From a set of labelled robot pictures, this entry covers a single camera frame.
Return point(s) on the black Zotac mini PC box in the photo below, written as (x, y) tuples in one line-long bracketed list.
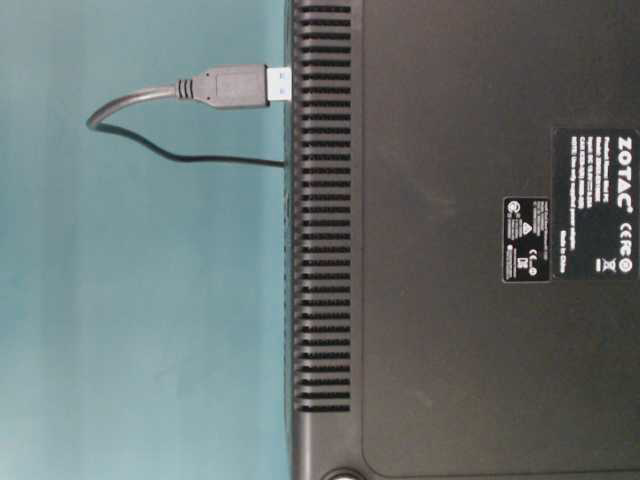
[(462, 240)]

